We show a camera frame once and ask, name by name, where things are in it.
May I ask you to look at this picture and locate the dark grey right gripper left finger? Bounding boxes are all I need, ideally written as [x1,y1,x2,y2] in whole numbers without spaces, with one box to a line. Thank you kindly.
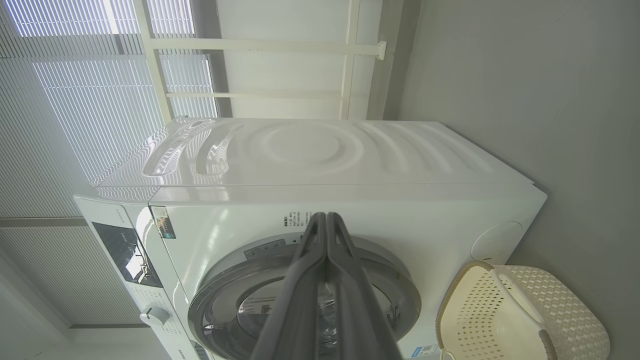
[250,212,328,360]

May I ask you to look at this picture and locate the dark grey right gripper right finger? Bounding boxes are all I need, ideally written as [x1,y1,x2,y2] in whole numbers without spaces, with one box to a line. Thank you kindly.
[325,212,403,360]

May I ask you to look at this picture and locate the dark round glass washer door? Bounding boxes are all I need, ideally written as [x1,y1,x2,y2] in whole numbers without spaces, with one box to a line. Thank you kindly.
[187,232,422,360]

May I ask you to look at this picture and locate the cream perforated laundry basket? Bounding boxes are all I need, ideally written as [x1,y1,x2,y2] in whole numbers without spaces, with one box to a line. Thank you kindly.
[436,260,611,360]

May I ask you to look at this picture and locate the white front-load washing machine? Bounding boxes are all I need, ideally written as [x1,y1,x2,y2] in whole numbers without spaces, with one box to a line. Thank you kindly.
[74,117,548,360]

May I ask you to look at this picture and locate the grey warning sticker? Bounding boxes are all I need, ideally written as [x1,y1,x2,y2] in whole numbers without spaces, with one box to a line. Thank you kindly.
[244,239,287,260]

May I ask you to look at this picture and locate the blue energy label sticker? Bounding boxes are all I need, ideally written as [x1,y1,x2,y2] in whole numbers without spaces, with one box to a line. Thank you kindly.
[410,344,441,359]

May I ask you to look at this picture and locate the white washer control knob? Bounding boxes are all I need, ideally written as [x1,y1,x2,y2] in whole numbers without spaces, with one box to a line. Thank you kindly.
[139,306,171,328]

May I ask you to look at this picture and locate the round white filter cover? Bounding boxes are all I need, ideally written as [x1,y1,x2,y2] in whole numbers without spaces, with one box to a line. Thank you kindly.
[470,221,523,266]

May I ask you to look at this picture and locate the dark rectangular front sticker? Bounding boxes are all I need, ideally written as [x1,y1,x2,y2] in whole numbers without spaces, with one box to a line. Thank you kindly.
[150,206,177,240]

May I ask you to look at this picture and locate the black washer control display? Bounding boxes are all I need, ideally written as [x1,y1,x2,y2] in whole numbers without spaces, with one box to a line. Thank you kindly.
[91,221,163,288]

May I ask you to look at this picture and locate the white window blinds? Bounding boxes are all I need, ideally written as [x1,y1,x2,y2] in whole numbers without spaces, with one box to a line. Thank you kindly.
[0,0,218,326]

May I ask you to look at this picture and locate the white metal railing frame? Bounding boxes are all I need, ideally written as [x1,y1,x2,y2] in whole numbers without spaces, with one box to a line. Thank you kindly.
[132,0,388,123]

